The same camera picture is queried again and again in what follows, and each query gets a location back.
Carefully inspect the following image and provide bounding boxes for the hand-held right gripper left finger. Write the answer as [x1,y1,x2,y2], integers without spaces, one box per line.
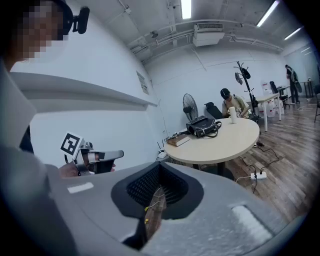
[46,161,163,251]

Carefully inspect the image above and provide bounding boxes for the white rectangular table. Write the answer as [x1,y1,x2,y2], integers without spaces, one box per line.
[246,93,282,133]

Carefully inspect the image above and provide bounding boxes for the white ceiling air conditioner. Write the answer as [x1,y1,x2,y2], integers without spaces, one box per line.
[192,22,226,48]

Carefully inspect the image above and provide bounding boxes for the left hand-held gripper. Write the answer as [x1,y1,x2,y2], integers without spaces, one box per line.
[59,131,125,177]

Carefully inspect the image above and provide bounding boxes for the dark narrow table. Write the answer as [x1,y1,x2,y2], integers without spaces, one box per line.
[299,79,315,99]

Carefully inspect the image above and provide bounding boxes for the black standing fan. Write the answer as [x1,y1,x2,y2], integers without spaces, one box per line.
[182,93,200,121]

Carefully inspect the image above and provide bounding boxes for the white power strip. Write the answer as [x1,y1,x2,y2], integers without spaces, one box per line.
[250,171,268,181]

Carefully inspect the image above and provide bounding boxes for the black padded chair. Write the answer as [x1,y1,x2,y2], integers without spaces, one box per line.
[204,101,223,120]

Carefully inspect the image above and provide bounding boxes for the person's torso dark shirt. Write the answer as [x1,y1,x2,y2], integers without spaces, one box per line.
[19,124,35,155]

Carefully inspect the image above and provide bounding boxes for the person's head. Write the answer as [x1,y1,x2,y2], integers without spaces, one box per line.
[0,0,74,73]

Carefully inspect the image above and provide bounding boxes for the group of clear water jugs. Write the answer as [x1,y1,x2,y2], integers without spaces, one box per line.
[257,98,286,118]

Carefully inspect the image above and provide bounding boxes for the black office chair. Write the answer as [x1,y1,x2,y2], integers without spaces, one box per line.
[269,81,291,108]

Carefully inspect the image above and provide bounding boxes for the white router black antennas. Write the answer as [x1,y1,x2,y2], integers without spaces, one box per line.
[156,139,169,159]

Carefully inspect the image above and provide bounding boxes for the black leather handbag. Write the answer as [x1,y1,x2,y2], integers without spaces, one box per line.
[185,115,223,139]

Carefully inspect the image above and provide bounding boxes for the brown hardcover book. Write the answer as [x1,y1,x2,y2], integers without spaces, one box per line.
[166,132,191,148]

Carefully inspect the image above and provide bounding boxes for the black coat rack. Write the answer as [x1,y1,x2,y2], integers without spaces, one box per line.
[233,61,260,119]

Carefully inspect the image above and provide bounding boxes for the framed wall notice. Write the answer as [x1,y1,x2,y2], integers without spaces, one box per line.
[136,70,150,96]

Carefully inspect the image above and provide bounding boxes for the white cylindrical tumbler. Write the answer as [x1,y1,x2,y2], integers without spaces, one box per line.
[229,106,238,125]

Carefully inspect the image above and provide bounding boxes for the black floor cable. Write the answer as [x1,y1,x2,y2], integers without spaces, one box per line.
[237,141,280,194]

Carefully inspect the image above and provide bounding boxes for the ceiling tube light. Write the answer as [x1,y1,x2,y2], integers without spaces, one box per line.
[284,26,304,41]
[256,0,280,28]
[181,0,192,20]

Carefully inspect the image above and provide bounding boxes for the person's left forearm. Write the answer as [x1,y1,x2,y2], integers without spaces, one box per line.
[58,161,80,179]

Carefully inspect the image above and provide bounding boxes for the black head-mounted camera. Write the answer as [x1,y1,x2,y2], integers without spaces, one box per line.
[67,6,91,35]

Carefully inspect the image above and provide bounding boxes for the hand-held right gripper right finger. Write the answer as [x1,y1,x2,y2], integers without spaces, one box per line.
[141,161,305,256]

